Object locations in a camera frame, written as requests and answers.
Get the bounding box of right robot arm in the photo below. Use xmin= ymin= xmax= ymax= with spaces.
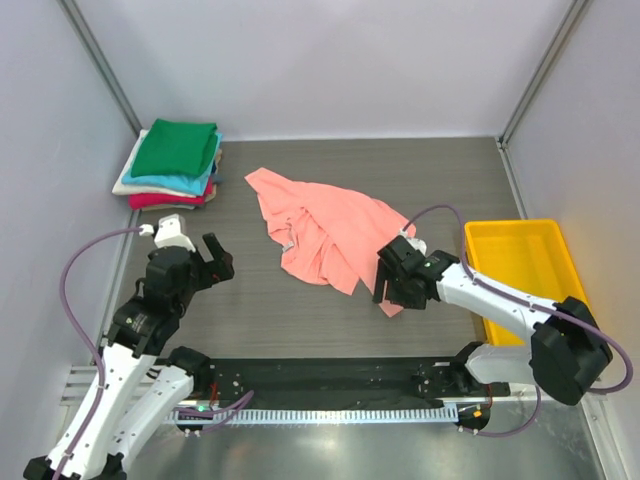
xmin=373 ymin=235 xmax=612 ymax=406

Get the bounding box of red folded t shirt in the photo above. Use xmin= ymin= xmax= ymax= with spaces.
xmin=128 ymin=175 xmax=205 ymax=210

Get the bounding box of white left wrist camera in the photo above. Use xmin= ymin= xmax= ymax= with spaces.
xmin=138 ymin=214 xmax=196 ymax=252

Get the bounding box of slotted cable duct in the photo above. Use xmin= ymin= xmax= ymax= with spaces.
xmin=144 ymin=405 xmax=459 ymax=427

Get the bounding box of yellow plastic bin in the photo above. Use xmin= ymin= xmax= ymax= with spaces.
xmin=463 ymin=218 xmax=591 ymax=349

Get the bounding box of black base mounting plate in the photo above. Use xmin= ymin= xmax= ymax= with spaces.
xmin=205 ymin=357 xmax=510 ymax=411

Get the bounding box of aluminium frame post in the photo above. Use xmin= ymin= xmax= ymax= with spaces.
xmin=56 ymin=0 xmax=142 ymax=135
xmin=496 ymin=0 xmax=592 ymax=150

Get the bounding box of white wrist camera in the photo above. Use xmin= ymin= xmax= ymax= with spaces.
xmin=138 ymin=214 xmax=196 ymax=252
xmin=399 ymin=229 xmax=428 ymax=256

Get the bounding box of grey folded t shirt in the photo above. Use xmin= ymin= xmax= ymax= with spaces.
xmin=172 ymin=154 xmax=225 ymax=211

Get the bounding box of white folded t shirt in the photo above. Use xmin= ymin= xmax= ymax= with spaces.
xmin=112 ymin=129 xmax=193 ymax=197

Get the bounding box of beige folded t shirt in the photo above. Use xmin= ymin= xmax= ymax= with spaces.
xmin=196 ymin=150 xmax=223 ymax=205

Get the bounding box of cyan folded t shirt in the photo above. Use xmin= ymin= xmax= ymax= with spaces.
xmin=112 ymin=129 xmax=223 ymax=198

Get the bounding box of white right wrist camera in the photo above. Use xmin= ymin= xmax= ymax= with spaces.
xmin=399 ymin=229 xmax=428 ymax=256

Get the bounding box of right aluminium frame post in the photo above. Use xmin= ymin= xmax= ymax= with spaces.
xmin=496 ymin=0 xmax=592 ymax=150

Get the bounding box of left aluminium frame post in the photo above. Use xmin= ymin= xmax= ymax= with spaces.
xmin=56 ymin=0 xmax=142 ymax=135

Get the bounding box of green folded t shirt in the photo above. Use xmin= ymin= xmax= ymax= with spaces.
xmin=130 ymin=118 xmax=218 ymax=178

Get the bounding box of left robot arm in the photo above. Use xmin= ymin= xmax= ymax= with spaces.
xmin=23 ymin=229 xmax=234 ymax=479

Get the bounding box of salmon pink t shirt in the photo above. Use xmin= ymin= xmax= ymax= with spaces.
xmin=245 ymin=168 xmax=408 ymax=295

